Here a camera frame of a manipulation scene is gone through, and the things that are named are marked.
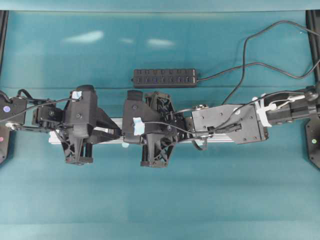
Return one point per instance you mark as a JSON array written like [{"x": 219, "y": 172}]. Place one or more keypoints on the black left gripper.
[{"x": 77, "y": 151}]

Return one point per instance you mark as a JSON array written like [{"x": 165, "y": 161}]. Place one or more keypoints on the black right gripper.
[{"x": 161, "y": 130}]

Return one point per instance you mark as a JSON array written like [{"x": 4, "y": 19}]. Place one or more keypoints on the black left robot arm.
[{"x": 16, "y": 112}]

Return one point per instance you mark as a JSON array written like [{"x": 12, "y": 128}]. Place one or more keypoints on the black USB hub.
[{"x": 164, "y": 78}]

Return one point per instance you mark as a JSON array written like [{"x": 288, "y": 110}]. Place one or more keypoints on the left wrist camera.
[{"x": 80, "y": 113}]

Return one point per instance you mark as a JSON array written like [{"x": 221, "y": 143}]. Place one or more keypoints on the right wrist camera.
[{"x": 134, "y": 107}]

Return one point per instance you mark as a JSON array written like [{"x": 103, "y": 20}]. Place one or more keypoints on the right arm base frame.
[{"x": 312, "y": 128}]

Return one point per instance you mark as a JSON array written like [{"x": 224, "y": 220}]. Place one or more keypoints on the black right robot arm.
[{"x": 249, "y": 122}]

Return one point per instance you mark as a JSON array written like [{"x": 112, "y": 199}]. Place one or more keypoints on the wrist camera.
[
  {"x": 134, "y": 107},
  {"x": 80, "y": 113}
]

